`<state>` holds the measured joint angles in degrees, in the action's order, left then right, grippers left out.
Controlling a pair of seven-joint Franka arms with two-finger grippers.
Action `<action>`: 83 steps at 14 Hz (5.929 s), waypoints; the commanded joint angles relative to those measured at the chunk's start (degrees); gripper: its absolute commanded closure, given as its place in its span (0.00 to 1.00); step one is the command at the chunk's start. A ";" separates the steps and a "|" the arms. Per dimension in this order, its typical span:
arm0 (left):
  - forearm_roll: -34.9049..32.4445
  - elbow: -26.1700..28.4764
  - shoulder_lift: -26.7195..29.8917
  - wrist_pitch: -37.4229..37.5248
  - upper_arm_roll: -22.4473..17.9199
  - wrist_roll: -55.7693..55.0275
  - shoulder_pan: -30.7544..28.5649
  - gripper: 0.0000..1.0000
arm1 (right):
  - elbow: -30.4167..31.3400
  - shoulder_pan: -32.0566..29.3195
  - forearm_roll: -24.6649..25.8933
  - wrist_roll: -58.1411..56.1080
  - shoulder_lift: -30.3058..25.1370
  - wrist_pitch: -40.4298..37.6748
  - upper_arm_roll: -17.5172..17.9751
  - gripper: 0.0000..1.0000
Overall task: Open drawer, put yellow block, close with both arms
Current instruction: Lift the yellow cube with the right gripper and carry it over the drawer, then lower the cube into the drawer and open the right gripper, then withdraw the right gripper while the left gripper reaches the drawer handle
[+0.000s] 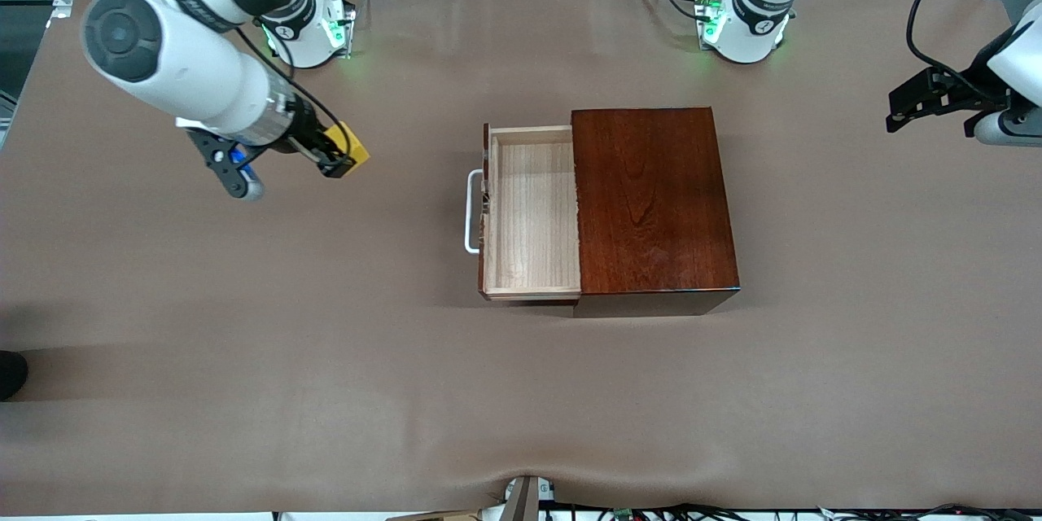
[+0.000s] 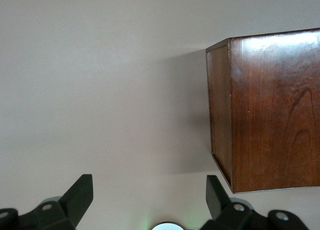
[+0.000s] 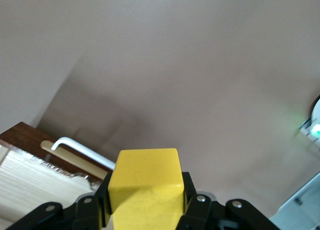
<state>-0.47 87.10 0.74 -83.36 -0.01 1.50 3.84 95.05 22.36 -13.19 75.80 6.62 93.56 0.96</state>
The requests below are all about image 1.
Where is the yellow block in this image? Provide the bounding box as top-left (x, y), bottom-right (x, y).
top-left (324, 120), bottom-right (371, 174)

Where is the wooden drawer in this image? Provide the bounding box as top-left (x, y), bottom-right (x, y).
top-left (478, 124), bottom-right (582, 302)

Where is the brown table mat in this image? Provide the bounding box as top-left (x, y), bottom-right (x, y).
top-left (0, 0), bottom-right (1042, 515)

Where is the dark brown wooden cabinet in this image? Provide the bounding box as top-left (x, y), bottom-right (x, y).
top-left (570, 106), bottom-right (742, 318)

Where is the black round object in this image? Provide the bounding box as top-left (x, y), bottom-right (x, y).
top-left (0, 350), bottom-right (29, 401)

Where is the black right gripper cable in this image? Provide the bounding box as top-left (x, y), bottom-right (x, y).
top-left (234, 24), bottom-right (352, 149)

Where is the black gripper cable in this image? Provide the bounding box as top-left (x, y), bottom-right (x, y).
top-left (234, 24), bottom-right (352, 149)
top-left (906, 0), bottom-right (1010, 99)

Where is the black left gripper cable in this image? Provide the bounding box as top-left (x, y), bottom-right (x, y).
top-left (906, 0), bottom-right (1010, 99)

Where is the grey camera stand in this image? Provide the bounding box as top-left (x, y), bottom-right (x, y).
top-left (503, 476), bottom-right (556, 521)

